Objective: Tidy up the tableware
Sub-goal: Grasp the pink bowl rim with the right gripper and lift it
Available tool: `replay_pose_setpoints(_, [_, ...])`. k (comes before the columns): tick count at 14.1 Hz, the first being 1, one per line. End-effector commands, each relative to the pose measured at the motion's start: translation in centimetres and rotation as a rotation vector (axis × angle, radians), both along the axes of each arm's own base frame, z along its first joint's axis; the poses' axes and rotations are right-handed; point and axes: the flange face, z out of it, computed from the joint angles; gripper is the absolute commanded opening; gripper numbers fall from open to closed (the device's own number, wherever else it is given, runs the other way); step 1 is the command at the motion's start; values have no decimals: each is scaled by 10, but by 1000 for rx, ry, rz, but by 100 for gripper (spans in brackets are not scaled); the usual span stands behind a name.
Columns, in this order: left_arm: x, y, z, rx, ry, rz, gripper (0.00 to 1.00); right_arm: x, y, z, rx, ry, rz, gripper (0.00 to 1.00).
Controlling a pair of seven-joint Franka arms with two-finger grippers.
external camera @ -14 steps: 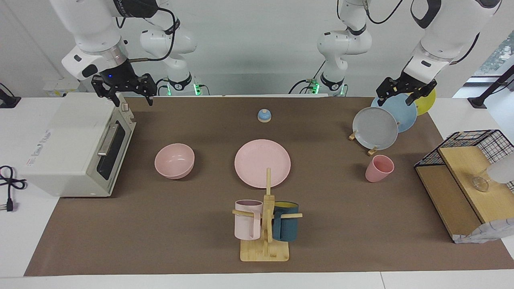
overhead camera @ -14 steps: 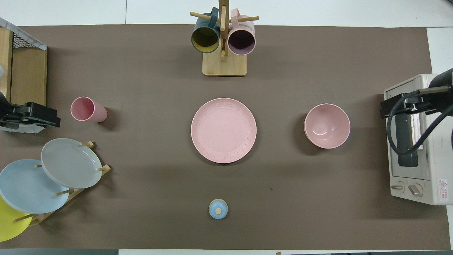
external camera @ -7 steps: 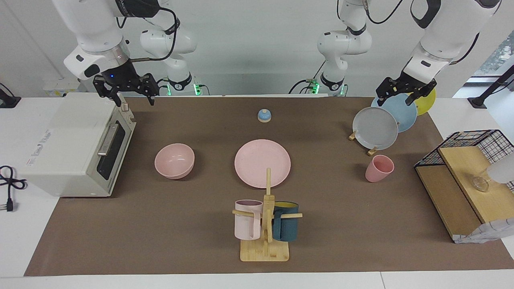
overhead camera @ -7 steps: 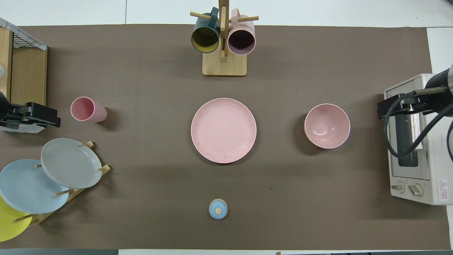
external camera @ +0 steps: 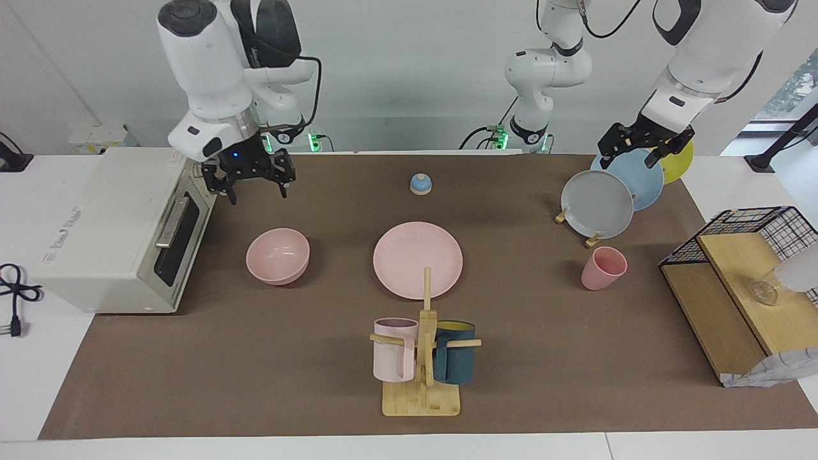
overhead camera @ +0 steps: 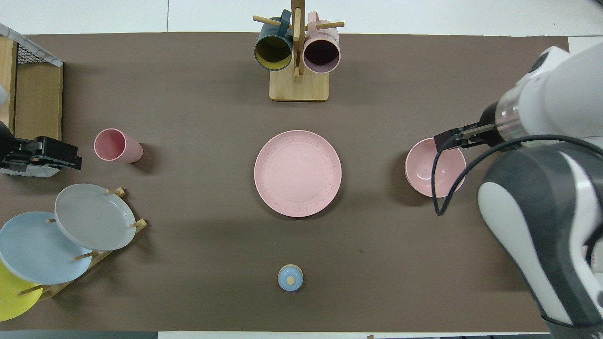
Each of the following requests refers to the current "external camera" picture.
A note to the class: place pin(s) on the grey plate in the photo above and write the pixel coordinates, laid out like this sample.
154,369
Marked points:
597,206

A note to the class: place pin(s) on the pink plate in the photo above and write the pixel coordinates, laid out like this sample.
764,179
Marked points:
409,255

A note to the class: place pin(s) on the white toaster oven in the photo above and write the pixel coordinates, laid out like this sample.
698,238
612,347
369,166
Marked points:
108,230

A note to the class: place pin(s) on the frosted white container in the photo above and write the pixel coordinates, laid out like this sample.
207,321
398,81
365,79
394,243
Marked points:
799,268

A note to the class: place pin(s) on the brown table mat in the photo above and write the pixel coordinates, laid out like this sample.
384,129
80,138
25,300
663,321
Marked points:
255,358

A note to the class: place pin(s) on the clear glass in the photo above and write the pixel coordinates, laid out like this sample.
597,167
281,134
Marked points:
765,291

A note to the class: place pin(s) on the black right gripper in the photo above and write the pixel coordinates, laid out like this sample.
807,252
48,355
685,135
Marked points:
246,161

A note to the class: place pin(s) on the wooden plate rack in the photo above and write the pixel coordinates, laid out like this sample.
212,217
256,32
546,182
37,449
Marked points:
592,241

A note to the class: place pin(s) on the yellow plate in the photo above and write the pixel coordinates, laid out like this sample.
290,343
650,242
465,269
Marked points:
679,165

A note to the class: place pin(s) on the blue plate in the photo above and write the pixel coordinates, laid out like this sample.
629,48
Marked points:
644,185

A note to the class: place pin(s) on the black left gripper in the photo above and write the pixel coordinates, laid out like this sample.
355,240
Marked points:
645,134

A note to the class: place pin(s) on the wooden mug rack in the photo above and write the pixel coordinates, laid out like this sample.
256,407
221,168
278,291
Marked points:
422,399

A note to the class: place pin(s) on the pink cup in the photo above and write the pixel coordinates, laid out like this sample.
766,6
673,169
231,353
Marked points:
601,271

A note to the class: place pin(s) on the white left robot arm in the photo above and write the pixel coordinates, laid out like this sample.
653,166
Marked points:
709,51

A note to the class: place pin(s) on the black clamp base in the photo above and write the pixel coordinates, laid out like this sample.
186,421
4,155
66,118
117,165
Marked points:
13,161

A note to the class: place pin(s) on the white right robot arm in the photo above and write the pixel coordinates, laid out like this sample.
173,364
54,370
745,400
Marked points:
204,64

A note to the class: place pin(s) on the wooden two-tier shelf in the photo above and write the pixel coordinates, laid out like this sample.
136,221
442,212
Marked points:
735,281

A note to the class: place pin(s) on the light pink mug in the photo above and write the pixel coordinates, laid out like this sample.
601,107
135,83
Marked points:
393,358

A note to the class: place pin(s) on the dark teal mug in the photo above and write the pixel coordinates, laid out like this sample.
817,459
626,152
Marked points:
455,364

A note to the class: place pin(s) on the blue service bell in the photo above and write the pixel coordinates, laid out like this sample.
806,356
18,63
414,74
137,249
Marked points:
421,184

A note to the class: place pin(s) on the pink bowl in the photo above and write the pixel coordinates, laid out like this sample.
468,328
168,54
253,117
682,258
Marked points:
277,255

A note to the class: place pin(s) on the patterned white bag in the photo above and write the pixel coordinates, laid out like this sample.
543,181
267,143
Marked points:
776,370

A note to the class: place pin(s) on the white power strip box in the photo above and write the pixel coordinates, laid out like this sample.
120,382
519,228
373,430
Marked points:
96,136

